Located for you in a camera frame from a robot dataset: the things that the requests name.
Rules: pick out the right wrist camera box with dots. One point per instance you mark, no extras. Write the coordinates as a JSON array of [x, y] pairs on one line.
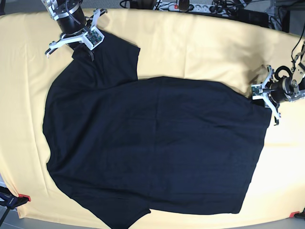
[[93, 38]]

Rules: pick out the yellow table cloth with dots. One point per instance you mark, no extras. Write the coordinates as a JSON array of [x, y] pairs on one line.
[[173, 44]]

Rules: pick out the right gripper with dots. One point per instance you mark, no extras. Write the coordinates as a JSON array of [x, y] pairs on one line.
[[71, 30]]

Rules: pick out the black box behind table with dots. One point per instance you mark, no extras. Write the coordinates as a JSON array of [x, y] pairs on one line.
[[253, 17]]

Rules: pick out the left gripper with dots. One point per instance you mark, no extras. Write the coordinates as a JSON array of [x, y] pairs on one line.
[[284, 90]]

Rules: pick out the right red-tipped table clamp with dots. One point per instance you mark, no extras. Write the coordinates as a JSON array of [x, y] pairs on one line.
[[298, 215]]

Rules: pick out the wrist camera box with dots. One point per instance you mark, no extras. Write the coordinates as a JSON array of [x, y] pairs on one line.
[[256, 91], [93, 38]]

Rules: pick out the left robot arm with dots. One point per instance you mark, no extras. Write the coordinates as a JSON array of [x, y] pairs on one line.
[[296, 72]]

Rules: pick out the left red-tipped table clamp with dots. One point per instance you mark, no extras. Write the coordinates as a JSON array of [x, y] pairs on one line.
[[8, 200]]

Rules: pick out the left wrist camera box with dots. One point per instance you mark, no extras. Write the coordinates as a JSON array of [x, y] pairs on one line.
[[256, 91]]

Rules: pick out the dark navy T-shirt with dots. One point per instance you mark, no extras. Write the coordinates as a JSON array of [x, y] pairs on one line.
[[121, 146]]

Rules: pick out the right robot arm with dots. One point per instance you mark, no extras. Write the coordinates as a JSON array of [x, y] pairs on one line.
[[64, 8]]

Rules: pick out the red-tipped table clamp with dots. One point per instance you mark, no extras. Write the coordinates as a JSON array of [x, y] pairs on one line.
[[298, 215], [8, 200]]

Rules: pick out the white power strip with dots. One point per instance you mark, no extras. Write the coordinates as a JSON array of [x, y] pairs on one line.
[[193, 7]]

